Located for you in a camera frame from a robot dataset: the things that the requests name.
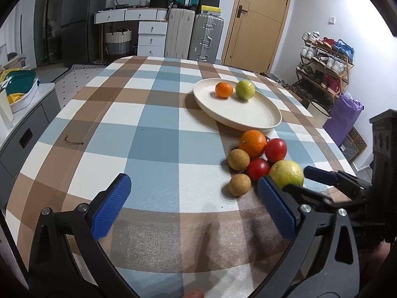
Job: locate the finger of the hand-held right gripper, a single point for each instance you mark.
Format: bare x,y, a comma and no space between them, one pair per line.
313,194
318,174

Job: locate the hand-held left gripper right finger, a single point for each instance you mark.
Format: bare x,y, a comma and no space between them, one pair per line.
274,205

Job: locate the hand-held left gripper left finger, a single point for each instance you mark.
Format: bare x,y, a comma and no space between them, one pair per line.
111,205

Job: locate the large yellow-green lemon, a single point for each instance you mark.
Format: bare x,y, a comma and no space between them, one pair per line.
287,173

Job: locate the red tomato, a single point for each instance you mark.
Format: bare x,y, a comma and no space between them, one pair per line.
276,149
258,169

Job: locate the brown longan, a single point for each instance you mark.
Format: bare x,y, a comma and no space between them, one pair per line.
238,159
239,184

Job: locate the large orange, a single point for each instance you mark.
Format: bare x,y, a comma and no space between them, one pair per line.
252,143

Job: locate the cream round plate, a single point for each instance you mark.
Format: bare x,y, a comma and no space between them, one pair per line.
242,111

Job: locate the dark doormat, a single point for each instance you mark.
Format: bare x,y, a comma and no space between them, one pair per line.
353,144

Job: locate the purple bag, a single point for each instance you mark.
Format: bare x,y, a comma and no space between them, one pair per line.
342,118

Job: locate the checked tablecloth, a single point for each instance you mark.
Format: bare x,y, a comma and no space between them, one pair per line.
155,130

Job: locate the wooden shoe rack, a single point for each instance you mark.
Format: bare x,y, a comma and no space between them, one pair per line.
347,74

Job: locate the rows of shoes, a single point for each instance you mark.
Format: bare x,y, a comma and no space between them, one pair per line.
328,65

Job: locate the small green lemon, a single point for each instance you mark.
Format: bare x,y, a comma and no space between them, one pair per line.
245,90

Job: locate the grey cabinet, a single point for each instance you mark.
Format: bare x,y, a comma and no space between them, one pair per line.
28,130

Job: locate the small orange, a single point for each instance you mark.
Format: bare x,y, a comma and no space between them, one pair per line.
224,89

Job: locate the dotted rug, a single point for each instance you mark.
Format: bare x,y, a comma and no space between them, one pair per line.
77,83

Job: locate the white dish basin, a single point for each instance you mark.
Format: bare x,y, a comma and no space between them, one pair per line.
28,99

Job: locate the white carton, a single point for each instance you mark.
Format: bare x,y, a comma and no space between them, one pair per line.
5,111

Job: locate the teal bowl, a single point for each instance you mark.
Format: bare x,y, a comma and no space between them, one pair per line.
20,82

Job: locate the wooden door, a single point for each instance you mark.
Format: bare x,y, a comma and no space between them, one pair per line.
257,28

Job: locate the woven basket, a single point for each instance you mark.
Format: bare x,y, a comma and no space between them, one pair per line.
118,42

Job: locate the silver suitcase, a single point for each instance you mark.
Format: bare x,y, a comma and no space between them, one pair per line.
206,37

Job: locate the white drawer desk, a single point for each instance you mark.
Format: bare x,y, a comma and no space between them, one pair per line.
150,31

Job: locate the beige suitcase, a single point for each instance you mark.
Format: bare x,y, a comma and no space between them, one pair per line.
179,34

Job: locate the grey refrigerator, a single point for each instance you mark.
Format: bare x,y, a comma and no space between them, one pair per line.
83,18

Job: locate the white wardrobe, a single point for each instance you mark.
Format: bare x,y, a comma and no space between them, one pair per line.
15,37

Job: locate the dark glass cabinet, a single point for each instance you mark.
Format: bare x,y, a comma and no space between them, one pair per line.
48,21

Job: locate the yellow and black box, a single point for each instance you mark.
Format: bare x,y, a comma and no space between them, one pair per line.
209,10

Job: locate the dark red shoebox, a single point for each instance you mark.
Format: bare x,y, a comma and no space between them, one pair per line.
211,0

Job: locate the black bag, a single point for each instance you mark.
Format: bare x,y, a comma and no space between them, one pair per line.
161,2

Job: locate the white wall switch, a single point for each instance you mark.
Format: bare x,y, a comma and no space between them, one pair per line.
332,20

